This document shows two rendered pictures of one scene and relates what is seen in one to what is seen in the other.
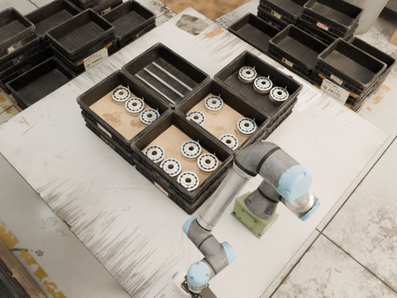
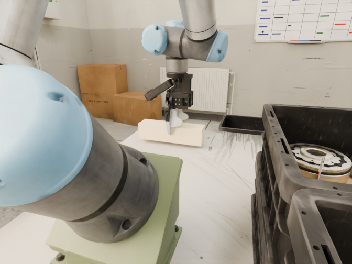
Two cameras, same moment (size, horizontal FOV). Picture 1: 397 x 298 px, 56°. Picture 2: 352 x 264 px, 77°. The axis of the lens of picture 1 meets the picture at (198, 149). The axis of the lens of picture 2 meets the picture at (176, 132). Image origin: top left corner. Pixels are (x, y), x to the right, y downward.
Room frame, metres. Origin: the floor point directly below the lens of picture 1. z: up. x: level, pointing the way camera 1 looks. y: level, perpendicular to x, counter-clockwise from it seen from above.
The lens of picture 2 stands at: (1.04, -0.31, 1.03)
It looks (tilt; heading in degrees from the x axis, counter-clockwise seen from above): 21 degrees down; 159
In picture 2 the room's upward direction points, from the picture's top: straight up
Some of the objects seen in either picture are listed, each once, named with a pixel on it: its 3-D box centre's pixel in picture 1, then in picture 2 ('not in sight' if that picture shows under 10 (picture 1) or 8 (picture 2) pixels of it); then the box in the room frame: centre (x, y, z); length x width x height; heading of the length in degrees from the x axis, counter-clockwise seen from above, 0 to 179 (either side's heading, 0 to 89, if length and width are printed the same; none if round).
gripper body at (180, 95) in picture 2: (195, 285); (178, 90); (0.34, -0.03, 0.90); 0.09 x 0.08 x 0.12; 51
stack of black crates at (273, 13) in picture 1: (283, 15); not in sight; (2.82, -0.65, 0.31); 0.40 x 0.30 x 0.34; 51
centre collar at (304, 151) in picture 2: (188, 180); (315, 153); (0.81, 0.03, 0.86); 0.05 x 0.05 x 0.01
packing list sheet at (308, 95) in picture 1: (290, 88); not in sight; (1.59, -0.54, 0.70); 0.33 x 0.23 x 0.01; 51
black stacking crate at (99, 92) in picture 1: (124, 111); not in sight; (1.18, 0.39, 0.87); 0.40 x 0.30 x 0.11; 52
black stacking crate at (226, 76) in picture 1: (256, 88); not in sight; (1.41, -0.29, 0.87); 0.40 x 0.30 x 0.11; 52
